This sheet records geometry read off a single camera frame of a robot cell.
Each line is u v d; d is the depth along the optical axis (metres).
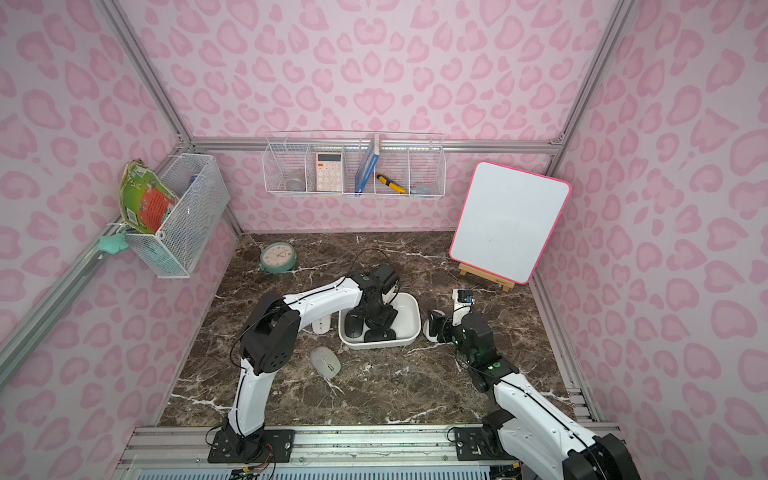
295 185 0.97
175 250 0.72
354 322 0.93
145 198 0.73
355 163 0.99
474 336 0.62
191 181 0.88
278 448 0.73
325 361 0.84
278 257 1.10
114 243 0.62
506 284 0.99
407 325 0.93
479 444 0.72
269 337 0.53
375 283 0.75
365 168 0.90
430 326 0.78
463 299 0.72
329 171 0.95
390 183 0.98
